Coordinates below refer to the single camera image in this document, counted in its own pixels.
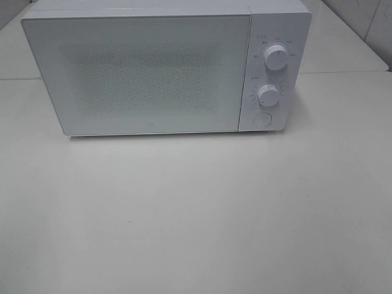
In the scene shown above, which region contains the white timer knob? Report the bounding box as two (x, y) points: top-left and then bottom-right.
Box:
(257, 84), (280, 107)

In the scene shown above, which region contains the white microwave door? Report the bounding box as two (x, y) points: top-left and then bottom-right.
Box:
(22, 15), (251, 136)

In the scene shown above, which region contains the white microwave oven body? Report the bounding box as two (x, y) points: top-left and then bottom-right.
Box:
(21, 1), (312, 133)

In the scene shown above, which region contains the upper white power knob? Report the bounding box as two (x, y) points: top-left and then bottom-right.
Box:
(263, 44), (288, 70)

